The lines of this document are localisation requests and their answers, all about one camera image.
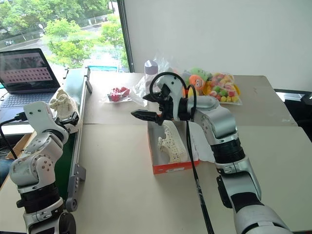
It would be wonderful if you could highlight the white knit sneaker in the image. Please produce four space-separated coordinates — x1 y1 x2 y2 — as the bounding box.
49 88 83 134
157 120 192 164

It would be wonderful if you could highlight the bag of colourful candy balls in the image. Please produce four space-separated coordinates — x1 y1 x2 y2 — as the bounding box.
203 72 243 106

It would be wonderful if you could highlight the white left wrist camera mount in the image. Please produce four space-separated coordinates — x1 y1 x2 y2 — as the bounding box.
23 101 56 134

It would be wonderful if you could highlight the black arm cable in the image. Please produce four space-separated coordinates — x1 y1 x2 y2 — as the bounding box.
0 112 27 160
149 72 215 234

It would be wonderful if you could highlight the green conveyor belt aluminium frame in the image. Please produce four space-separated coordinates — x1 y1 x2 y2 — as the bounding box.
54 67 94 213

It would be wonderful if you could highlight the green plush toy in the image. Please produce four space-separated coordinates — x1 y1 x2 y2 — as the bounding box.
189 67 213 81

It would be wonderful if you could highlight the black furniture piece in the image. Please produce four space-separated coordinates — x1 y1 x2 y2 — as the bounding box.
273 88 312 106

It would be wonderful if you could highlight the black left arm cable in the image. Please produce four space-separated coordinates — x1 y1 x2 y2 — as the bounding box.
0 112 27 160

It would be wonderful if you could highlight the clear bottle with grey cap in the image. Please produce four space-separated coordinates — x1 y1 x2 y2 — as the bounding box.
144 59 159 91

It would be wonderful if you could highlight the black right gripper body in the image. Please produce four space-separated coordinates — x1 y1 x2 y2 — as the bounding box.
157 84 176 122

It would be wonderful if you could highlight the dark window frame post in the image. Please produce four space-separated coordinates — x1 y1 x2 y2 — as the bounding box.
117 0 135 73

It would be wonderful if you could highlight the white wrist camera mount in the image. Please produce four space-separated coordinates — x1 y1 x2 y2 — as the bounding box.
156 75 186 108
23 101 56 134

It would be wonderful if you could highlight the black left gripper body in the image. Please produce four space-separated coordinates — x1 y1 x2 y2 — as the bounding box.
54 116 73 128

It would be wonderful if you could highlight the dark grey open laptop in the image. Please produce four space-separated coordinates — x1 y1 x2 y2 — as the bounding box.
0 48 61 125

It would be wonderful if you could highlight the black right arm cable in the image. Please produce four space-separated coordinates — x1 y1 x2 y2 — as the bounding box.
149 72 215 234

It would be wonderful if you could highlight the orange plush toy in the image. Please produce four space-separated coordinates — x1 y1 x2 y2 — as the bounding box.
188 74 207 92

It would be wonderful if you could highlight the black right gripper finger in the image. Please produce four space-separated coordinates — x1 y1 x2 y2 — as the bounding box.
142 91 164 103
131 109 164 126

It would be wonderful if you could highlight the plastic bag of red toys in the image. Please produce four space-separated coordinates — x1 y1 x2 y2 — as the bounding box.
99 85 134 104

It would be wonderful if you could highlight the orange shoebox with white lid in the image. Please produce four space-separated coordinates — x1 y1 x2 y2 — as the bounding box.
147 118 216 175

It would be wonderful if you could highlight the crumpled clear plastic bag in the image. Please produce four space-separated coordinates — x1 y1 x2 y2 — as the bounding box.
130 55 171 108

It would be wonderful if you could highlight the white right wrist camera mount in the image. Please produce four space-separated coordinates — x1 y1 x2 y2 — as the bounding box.
156 75 186 108

